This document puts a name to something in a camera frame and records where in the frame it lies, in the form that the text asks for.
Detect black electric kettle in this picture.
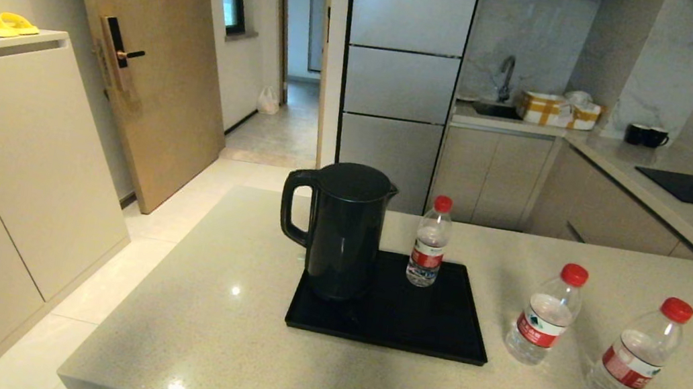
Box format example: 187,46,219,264
269,155,402,308

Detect clear water bottle red cap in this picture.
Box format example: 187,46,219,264
585,286,693,389
502,255,591,372
404,191,457,291

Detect tall grey refrigerator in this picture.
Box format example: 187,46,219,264
318,0,483,220

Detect white plastic bag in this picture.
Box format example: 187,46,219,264
255,84,283,116

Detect beige kitchen base cabinets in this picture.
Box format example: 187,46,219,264
427,121,693,261

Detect black rectangular serving tray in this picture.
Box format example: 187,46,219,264
282,239,502,368

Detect dark kitchen sink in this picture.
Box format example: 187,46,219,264
470,99,525,122

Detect metal kitchen faucet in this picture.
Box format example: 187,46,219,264
495,54,518,104

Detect light wooden door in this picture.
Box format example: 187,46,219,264
24,0,246,224

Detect crumpled white bag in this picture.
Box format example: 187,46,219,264
563,88,595,109

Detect black mug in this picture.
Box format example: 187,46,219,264
642,126,672,150
624,122,650,147

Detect white shoe cabinet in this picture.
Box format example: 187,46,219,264
0,22,158,389

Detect black door lock handle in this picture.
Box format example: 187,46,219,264
92,15,150,95

